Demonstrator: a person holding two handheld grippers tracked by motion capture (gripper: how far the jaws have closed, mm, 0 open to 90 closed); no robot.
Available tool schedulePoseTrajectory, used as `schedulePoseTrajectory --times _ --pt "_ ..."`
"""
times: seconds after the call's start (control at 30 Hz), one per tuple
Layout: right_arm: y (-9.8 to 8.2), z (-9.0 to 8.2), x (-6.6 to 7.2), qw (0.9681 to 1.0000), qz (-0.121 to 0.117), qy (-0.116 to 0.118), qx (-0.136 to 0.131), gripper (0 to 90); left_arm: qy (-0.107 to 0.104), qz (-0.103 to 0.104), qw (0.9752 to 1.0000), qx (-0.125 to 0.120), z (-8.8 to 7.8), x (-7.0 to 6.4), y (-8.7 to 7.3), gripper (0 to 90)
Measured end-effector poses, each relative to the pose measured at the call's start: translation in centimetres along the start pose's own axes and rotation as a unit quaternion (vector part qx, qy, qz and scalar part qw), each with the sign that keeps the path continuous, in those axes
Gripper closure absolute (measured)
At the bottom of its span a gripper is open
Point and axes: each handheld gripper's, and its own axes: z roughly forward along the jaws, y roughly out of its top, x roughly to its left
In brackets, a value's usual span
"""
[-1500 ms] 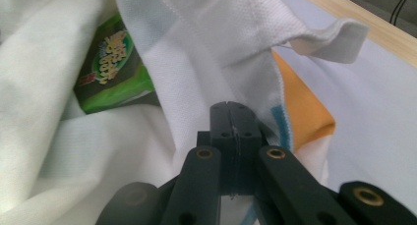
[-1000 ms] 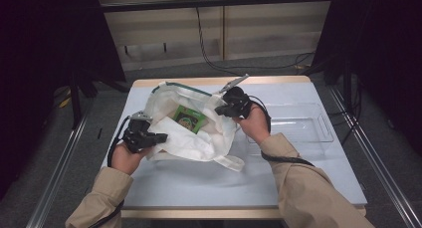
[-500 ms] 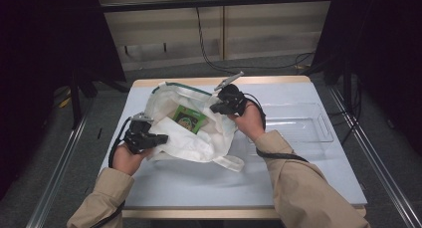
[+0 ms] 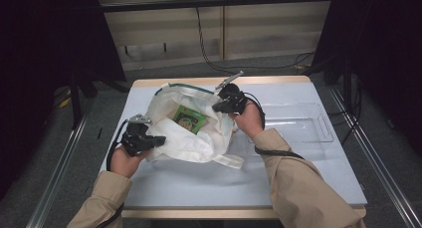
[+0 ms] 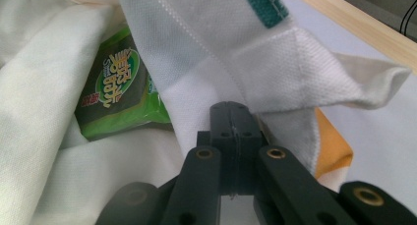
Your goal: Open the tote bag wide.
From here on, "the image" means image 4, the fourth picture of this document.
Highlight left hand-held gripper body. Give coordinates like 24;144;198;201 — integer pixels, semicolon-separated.
120;114;154;157

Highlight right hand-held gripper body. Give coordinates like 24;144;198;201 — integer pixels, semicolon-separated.
214;70;249;115

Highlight white tote bag coloured spots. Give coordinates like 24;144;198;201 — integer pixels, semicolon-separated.
142;83;246;170

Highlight person's right hand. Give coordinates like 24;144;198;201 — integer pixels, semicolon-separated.
230;100;267;141

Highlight person's left hand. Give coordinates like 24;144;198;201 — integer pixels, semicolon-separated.
109;143;154;179

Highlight green snack packet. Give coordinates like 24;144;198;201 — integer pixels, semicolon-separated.
171;104;209;135

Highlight wooden table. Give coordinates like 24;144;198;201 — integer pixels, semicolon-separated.
120;75;368;220

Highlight light grey table mat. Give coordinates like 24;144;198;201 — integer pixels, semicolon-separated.
99;82;368;210

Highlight clear plastic container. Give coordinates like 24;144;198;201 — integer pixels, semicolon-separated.
228;103;335;161

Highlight black metal stand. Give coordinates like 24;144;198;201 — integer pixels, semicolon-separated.
67;67;85;130

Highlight black horizontal bar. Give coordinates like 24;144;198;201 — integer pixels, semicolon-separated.
99;0;334;14

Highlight dark curtain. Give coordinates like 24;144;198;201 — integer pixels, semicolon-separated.
0;0;127;200
311;0;422;157

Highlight left hand-held gripper black cable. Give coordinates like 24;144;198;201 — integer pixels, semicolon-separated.
95;118;129;228

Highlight hand-held gripper black cable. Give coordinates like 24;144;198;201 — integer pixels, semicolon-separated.
243;91;306;161
95;118;129;228

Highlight right hand-held gripper black cable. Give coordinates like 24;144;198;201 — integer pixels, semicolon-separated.
243;91;306;161

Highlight black wall cable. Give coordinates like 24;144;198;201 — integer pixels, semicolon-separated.
194;6;317;77

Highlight metal floor rail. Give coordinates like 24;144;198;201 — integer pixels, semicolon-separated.
327;86;422;228
25;98;96;228

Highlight black floor cables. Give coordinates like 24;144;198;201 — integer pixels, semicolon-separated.
326;73;364;147

